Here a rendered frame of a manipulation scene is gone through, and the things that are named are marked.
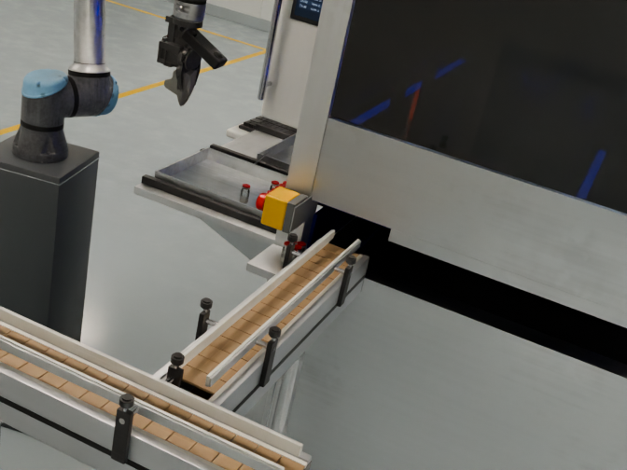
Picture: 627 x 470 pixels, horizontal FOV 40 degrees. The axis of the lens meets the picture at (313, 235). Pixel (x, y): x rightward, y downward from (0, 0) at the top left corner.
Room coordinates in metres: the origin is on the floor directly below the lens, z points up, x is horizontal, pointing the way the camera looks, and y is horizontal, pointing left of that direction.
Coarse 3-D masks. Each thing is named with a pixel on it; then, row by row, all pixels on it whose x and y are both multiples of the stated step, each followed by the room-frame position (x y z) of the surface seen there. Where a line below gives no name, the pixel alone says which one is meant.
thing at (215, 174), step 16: (192, 160) 2.17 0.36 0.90; (208, 160) 2.23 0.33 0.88; (224, 160) 2.22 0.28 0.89; (240, 160) 2.21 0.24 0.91; (160, 176) 2.00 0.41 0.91; (176, 176) 2.07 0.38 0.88; (192, 176) 2.10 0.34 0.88; (208, 176) 2.12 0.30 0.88; (224, 176) 2.14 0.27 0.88; (240, 176) 2.17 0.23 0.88; (256, 176) 2.19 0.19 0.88; (272, 176) 2.17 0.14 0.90; (208, 192) 1.95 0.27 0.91; (224, 192) 2.04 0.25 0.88; (240, 192) 2.06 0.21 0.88; (256, 192) 2.08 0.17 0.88; (240, 208) 1.92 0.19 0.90; (256, 208) 1.91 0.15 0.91
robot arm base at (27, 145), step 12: (24, 132) 2.19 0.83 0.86; (36, 132) 2.19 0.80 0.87; (48, 132) 2.20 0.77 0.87; (60, 132) 2.23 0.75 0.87; (12, 144) 2.21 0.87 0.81; (24, 144) 2.18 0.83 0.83; (36, 144) 2.18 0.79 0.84; (48, 144) 2.20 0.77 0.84; (60, 144) 2.22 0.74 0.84; (24, 156) 2.17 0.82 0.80; (36, 156) 2.17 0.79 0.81; (48, 156) 2.19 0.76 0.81; (60, 156) 2.21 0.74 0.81
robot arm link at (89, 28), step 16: (80, 0) 2.34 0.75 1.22; (96, 0) 2.35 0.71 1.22; (80, 16) 2.33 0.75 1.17; (96, 16) 2.34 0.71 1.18; (80, 32) 2.33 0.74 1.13; (96, 32) 2.34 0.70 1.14; (80, 48) 2.32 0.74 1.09; (96, 48) 2.33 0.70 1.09; (80, 64) 2.32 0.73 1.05; (96, 64) 2.33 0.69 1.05; (80, 80) 2.30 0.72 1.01; (96, 80) 2.31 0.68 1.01; (112, 80) 2.37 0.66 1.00; (80, 96) 2.27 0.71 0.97; (96, 96) 2.30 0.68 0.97; (112, 96) 2.34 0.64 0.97; (80, 112) 2.28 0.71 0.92; (96, 112) 2.32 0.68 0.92
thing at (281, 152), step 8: (280, 144) 2.42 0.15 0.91; (288, 144) 2.48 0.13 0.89; (264, 152) 2.32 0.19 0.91; (272, 152) 2.38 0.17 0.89; (280, 152) 2.42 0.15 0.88; (288, 152) 2.44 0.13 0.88; (264, 160) 2.28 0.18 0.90; (272, 160) 2.27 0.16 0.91; (280, 160) 2.27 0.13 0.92; (288, 160) 2.37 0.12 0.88; (288, 168) 2.25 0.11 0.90
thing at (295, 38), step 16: (288, 0) 2.95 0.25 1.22; (304, 0) 2.93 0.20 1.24; (320, 0) 2.91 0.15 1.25; (288, 16) 2.95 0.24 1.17; (304, 16) 2.93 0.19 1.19; (288, 32) 2.95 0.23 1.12; (304, 32) 2.93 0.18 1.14; (288, 48) 2.94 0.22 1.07; (304, 48) 2.92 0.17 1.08; (272, 64) 2.96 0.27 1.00; (288, 64) 2.94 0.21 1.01; (304, 64) 2.92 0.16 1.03; (272, 80) 2.96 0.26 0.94; (288, 80) 2.93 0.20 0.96; (304, 80) 2.91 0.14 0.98; (272, 96) 2.95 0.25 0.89; (288, 96) 2.93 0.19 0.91; (272, 112) 2.95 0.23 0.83; (288, 112) 2.93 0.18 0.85
